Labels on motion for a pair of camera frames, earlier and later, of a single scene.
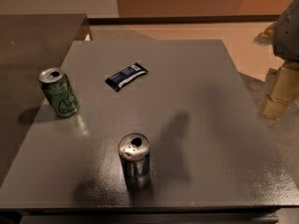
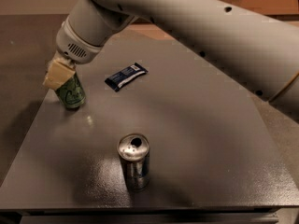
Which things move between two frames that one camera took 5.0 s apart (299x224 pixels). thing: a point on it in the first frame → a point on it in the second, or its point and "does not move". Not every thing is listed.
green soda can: (59, 91) → (72, 93)
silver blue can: (135, 151) does not move
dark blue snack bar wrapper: (125, 76) does not move
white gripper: (288, 36) → (74, 49)
